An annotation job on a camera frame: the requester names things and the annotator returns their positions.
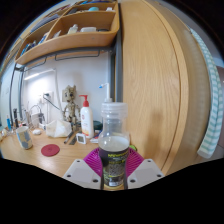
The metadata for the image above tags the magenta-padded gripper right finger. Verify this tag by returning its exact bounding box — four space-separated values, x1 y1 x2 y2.
123 147 165 190

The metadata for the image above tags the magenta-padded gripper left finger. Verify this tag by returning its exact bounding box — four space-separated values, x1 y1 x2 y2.
62 147 105 191

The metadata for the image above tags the clear bottle with dark label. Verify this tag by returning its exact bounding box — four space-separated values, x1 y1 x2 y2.
97 101 131 191

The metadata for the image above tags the small white desk thermometer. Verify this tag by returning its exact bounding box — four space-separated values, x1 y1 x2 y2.
75 132 88 145

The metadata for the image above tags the dark ruler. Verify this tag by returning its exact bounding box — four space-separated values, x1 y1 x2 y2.
68 131 78 145

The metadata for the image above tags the flat round red coaster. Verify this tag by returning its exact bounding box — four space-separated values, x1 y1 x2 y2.
40 143 61 158

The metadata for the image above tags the white lotion bottle red pump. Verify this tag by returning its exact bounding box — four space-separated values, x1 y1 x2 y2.
79 94 95 139

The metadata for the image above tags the white mug with blue print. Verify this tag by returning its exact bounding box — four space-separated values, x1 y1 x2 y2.
15 125 34 150

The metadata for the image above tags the brown tree creature figurine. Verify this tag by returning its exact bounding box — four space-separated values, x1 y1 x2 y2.
62 84 81 125

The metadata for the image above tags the green white striped towel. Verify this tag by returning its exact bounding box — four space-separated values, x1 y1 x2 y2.
189 28 224 159

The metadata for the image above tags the blue bottle with bent nozzle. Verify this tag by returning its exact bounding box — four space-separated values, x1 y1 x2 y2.
98 82 114 104

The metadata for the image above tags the black cylindrical device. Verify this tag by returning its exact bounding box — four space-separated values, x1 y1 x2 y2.
12 108 20 128

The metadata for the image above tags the small blue tube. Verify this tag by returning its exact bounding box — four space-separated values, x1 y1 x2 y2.
5 114 13 132

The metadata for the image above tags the wooden shelf unit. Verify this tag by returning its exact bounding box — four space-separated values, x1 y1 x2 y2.
13 0 120 66

